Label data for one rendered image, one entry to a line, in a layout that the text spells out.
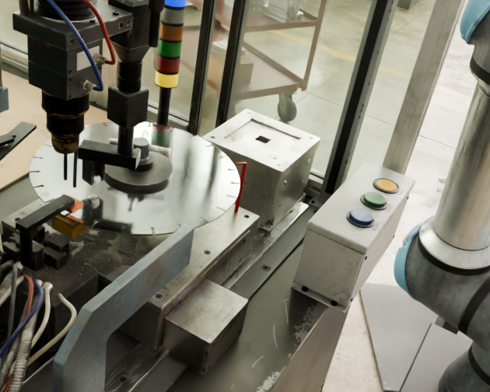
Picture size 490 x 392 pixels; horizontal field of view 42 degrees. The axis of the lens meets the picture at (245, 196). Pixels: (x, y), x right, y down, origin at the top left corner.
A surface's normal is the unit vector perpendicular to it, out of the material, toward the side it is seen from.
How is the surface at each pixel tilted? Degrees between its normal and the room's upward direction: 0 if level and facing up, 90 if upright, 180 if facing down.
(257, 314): 0
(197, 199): 0
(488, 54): 98
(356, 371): 0
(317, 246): 90
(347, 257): 90
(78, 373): 90
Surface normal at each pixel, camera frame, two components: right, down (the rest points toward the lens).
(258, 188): -0.49, 0.42
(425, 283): -0.79, 0.35
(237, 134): 0.16, -0.82
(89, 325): 0.86, 0.39
